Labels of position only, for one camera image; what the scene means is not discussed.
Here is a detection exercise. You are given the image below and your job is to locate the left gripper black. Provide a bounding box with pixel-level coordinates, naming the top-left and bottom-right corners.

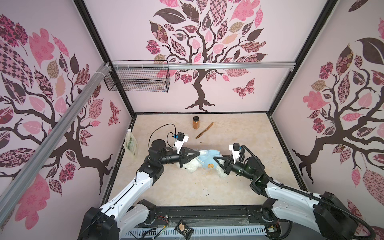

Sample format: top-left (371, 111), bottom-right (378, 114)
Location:
top-left (159, 146), bottom-right (200, 168)

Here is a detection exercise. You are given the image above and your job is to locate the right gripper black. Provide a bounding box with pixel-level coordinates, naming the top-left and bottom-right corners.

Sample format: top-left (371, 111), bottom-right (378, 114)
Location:
top-left (215, 154), bottom-right (256, 182)

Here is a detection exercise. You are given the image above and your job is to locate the white teddy bear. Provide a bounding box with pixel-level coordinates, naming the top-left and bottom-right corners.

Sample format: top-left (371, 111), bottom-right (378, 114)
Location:
top-left (182, 150), bottom-right (228, 178)

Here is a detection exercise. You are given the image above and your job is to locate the light blue bear hoodie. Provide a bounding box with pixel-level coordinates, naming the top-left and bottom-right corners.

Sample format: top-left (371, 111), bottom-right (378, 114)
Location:
top-left (197, 150), bottom-right (222, 169)

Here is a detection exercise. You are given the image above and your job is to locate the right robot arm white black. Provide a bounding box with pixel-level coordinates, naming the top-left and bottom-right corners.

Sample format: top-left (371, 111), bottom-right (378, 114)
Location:
top-left (214, 156), bottom-right (358, 240)

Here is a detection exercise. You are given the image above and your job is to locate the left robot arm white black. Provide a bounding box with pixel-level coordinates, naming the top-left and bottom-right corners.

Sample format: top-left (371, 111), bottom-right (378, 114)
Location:
top-left (78, 140), bottom-right (200, 240)

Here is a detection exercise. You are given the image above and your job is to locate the wooden knife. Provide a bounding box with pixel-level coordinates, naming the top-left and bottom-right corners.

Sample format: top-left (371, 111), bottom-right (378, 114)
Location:
top-left (196, 122), bottom-right (214, 139)

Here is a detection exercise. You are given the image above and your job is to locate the amber spice jar black lid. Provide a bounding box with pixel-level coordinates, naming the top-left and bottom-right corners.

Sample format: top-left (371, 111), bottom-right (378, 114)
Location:
top-left (193, 116), bottom-right (200, 130)

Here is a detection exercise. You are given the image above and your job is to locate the white green refill pouch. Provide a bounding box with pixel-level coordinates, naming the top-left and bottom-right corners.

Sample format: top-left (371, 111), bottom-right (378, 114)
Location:
top-left (123, 129), bottom-right (138, 159)

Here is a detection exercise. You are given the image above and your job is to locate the small black brown packet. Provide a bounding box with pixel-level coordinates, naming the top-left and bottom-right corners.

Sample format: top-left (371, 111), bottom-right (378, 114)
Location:
top-left (175, 220), bottom-right (194, 240)

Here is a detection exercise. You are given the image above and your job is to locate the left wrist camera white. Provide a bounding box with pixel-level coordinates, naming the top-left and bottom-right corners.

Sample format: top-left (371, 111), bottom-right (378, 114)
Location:
top-left (174, 132), bottom-right (189, 154)

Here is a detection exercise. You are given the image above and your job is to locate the left camera black cable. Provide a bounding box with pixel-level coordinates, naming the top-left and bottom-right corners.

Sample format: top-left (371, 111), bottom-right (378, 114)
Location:
top-left (148, 123), bottom-right (178, 145)

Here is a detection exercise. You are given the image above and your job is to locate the black corrugated cable hose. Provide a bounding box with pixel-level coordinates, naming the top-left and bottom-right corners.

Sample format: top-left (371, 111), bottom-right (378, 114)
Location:
top-left (239, 144), bottom-right (377, 240)

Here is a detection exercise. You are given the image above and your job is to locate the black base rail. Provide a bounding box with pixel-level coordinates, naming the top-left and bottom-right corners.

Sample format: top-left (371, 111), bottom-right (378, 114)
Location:
top-left (137, 205), bottom-right (288, 228)

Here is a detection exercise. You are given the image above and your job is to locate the black wire basket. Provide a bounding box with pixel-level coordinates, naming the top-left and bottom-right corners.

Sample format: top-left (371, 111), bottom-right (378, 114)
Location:
top-left (104, 60), bottom-right (171, 93)

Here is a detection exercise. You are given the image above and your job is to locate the white slotted cable duct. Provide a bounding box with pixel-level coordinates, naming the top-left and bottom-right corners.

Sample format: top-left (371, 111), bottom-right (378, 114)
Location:
top-left (122, 226), bottom-right (267, 240)

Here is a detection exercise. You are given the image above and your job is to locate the rear aluminium rail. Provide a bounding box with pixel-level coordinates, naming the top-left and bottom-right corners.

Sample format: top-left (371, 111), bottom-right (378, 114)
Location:
top-left (113, 62), bottom-right (296, 70)

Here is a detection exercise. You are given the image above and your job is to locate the aluminium rail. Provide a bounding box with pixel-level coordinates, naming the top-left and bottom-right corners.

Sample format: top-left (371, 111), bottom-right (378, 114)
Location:
top-left (113, 62), bottom-right (296, 70)
top-left (1, 63), bottom-right (111, 224)

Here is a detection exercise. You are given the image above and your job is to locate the left aluminium rail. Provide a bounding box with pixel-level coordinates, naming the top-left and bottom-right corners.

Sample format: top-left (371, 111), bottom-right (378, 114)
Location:
top-left (1, 63), bottom-right (111, 224)

